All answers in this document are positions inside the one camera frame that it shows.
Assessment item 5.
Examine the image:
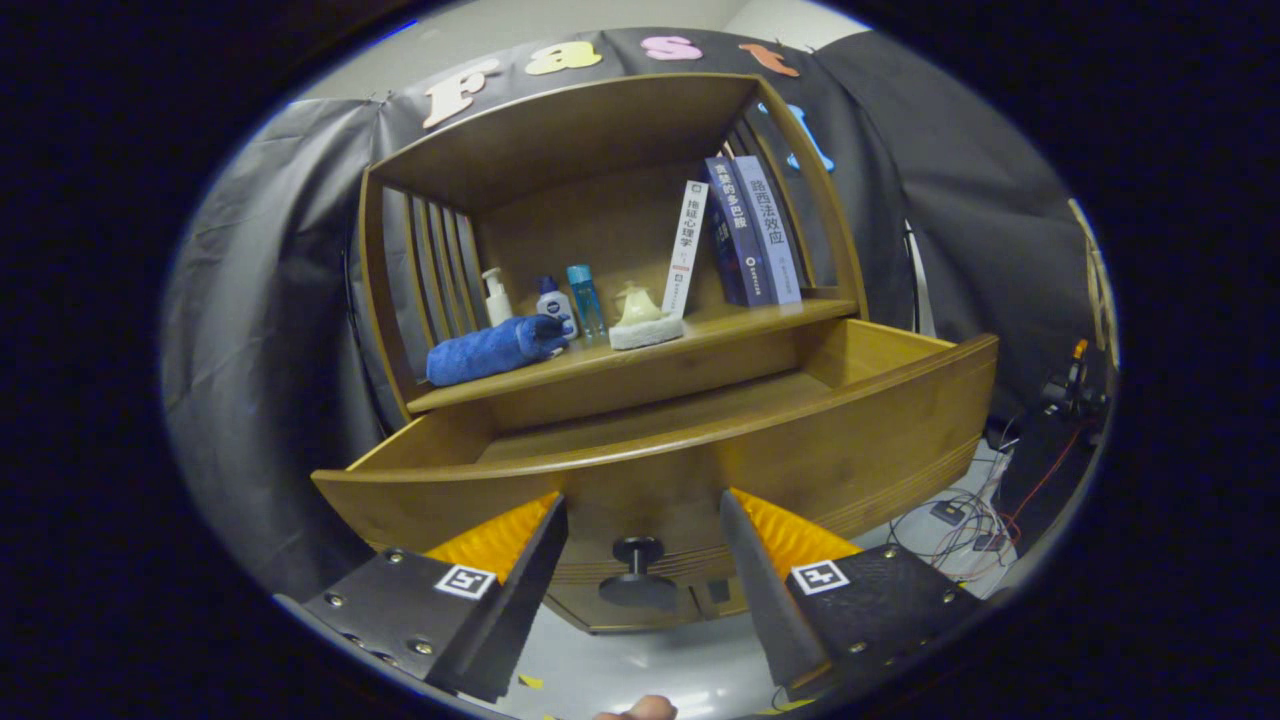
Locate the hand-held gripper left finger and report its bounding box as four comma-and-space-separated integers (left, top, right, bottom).
300, 492, 569, 704

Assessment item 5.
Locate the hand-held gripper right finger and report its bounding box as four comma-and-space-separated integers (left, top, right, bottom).
720, 487, 986, 701

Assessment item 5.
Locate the wooden drawer with black knob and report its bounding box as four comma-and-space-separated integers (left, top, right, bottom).
310, 318, 1001, 609

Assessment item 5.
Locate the pale green scrub brush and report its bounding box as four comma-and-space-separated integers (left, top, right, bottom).
608, 283, 686, 352

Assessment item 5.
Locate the wooden countertop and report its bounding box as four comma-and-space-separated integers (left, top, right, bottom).
405, 297, 861, 416

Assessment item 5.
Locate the wooden cabinet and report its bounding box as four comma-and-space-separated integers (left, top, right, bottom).
355, 72, 871, 633

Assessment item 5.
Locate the blue folded towel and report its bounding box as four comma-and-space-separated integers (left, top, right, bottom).
426, 314, 573, 388

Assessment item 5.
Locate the white pump bottle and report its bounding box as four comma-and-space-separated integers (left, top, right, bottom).
481, 267, 514, 328

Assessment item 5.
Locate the white bottle with blue cap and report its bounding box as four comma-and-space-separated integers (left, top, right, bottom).
535, 276, 579, 339

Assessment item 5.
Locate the clear blue bottle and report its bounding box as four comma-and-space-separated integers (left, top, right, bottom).
566, 264, 607, 341

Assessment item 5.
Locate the white book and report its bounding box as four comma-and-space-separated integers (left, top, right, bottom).
661, 180, 710, 321

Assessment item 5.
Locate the dark blue book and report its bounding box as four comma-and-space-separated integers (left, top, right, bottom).
703, 156, 773, 309

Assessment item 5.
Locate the grey-blue book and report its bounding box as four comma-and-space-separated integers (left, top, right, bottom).
735, 155, 804, 306

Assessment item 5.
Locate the black device with orange tip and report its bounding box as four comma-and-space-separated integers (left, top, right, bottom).
1040, 338, 1106, 421

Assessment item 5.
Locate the beige cloth bag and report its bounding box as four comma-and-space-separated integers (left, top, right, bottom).
1065, 198, 1119, 371

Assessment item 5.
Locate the bundle of floor cables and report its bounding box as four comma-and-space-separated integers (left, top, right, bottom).
888, 420, 1096, 581

